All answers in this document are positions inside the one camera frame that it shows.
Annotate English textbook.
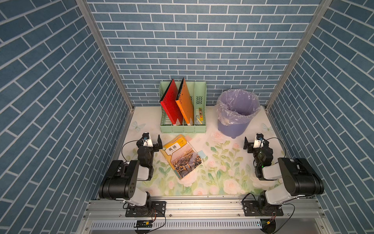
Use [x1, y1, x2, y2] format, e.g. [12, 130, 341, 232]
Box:
[160, 135, 203, 179]

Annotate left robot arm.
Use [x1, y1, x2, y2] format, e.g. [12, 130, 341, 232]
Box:
[98, 133, 163, 209]

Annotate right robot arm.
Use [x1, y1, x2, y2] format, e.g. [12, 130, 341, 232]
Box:
[243, 133, 324, 208]

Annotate blue sticky note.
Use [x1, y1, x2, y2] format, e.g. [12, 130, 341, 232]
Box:
[197, 151, 207, 160]

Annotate purple trash bin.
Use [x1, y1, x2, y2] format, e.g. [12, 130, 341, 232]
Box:
[217, 89, 261, 139]

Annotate clear bin liner bag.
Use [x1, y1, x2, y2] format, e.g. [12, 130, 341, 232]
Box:
[216, 89, 261, 126]

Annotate red folder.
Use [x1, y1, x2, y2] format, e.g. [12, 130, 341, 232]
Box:
[160, 80, 183, 126]

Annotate small items in organizer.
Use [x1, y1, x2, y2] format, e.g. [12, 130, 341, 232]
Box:
[195, 108, 204, 125]

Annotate orange folder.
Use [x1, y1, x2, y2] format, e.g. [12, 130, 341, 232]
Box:
[175, 79, 194, 126]

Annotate green file organizer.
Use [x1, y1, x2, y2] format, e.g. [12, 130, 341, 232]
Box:
[160, 81, 206, 134]

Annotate right controller board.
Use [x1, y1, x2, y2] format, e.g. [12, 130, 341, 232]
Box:
[260, 219, 276, 234]

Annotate controller board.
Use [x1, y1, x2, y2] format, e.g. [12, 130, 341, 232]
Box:
[134, 220, 153, 229]
[260, 219, 276, 234]

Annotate left controller board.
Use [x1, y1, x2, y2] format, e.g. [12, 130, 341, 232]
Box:
[134, 220, 153, 229]

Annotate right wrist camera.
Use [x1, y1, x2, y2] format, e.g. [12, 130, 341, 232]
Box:
[253, 133, 265, 148]

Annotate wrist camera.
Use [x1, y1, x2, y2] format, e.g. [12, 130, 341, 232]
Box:
[253, 133, 265, 148]
[141, 133, 153, 147]

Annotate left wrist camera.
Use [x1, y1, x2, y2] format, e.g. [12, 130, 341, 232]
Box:
[141, 133, 153, 147]

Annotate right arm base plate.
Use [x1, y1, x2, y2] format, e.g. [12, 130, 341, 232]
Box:
[243, 200, 284, 217]

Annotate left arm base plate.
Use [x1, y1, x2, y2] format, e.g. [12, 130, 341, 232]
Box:
[125, 201, 167, 217]

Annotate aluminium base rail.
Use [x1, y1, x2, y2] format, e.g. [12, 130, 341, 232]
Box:
[77, 196, 333, 234]

